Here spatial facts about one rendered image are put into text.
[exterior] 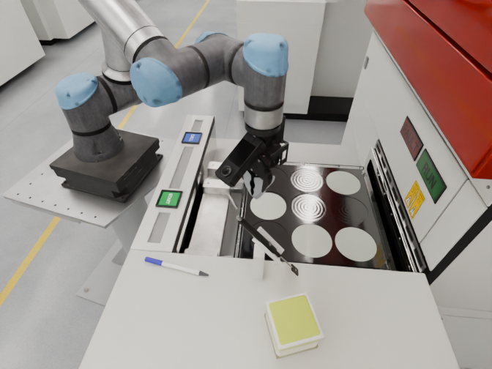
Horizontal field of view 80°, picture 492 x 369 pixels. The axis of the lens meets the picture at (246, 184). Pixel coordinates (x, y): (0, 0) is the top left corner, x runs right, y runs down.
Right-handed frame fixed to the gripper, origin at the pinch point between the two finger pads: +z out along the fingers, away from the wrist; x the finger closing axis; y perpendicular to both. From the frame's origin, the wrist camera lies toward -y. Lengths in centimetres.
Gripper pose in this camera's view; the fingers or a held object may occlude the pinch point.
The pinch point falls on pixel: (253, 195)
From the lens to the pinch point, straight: 71.2
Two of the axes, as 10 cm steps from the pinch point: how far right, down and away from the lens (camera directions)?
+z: 0.0, 7.1, 7.0
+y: 6.9, -5.0, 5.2
